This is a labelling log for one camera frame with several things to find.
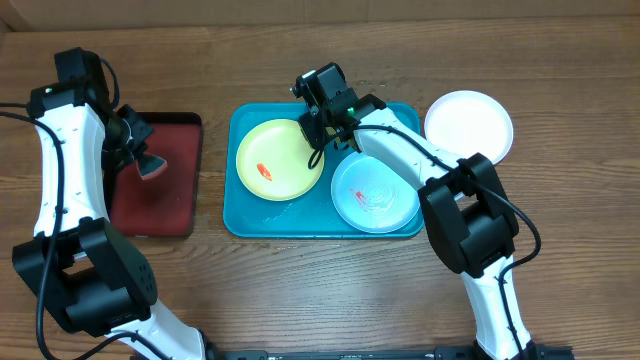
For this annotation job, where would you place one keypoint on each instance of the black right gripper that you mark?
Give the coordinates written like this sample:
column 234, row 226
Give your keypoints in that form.
column 308, row 131

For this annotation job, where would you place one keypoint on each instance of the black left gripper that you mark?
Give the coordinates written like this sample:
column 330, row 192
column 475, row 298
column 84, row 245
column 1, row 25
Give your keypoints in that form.
column 114, row 160

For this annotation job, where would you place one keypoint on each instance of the yellow-green plate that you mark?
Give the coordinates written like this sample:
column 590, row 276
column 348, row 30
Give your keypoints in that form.
column 272, row 161

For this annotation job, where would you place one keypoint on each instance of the light blue plate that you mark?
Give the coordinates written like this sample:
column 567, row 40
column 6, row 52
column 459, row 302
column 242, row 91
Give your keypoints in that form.
column 371, row 197

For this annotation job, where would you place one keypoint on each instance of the white plate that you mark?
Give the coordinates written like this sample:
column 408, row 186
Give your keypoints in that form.
column 467, row 122

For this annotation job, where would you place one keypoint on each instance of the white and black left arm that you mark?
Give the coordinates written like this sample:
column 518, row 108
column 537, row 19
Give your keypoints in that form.
column 82, row 270

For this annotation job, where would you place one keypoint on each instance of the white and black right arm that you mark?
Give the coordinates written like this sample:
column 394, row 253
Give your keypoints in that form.
column 470, row 222

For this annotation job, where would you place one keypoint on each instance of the dark red water tray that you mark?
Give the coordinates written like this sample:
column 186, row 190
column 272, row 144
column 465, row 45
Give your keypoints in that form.
column 164, row 205

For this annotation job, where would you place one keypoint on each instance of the teal plastic serving tray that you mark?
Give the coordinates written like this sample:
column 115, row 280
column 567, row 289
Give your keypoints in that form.
column 311, row 215

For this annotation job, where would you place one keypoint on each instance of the brown cardboard back panel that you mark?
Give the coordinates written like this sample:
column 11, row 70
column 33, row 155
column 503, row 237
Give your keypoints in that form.
column 79, row 15

